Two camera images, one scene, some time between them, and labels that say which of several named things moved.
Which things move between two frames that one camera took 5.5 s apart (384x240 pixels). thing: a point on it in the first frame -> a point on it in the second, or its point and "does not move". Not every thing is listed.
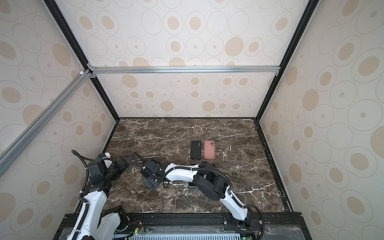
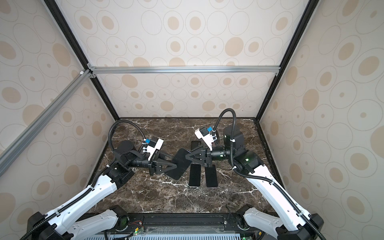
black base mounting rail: x=264 y=226 does not move
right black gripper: x=148 y=181 -> x=204 y=153
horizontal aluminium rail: x=157 y=70 does not move
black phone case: x=196 y=149 does not move
